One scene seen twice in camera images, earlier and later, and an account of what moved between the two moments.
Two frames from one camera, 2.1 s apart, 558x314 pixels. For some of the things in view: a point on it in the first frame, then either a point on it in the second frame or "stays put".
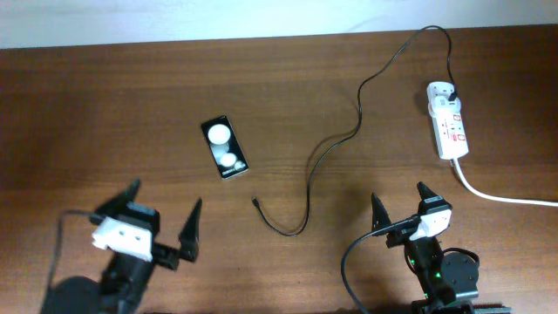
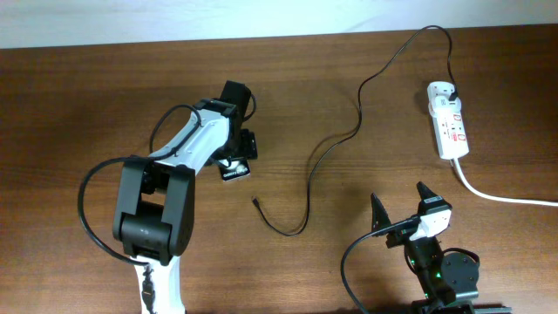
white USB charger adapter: (443, 106) stays put
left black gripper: (190, 236) → (248, 148)
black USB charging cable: (365, 78) stays put
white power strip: (450, 131) stays put
